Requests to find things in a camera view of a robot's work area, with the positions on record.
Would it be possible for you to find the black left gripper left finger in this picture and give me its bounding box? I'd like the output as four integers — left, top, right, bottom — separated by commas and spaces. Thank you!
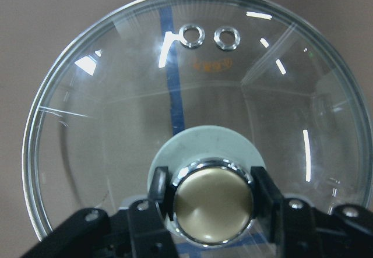
24, 167, 178, 257

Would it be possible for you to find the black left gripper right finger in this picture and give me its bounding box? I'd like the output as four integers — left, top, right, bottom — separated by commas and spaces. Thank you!
250, 167, 372, 257

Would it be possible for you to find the glass pot lid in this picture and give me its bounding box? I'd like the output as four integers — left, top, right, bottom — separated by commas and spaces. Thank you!
22, 0, 367, 253

